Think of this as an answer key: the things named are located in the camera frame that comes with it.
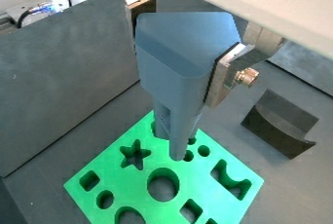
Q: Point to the grey raised platform block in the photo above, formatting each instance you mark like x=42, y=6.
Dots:
x=63, y=67

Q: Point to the black curved block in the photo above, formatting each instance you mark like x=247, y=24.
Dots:
x=281, y=124

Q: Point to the green shape sorter board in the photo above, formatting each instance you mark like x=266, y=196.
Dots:
x=132, y=178

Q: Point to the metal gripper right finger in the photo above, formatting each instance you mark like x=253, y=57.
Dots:
x=233, y=66

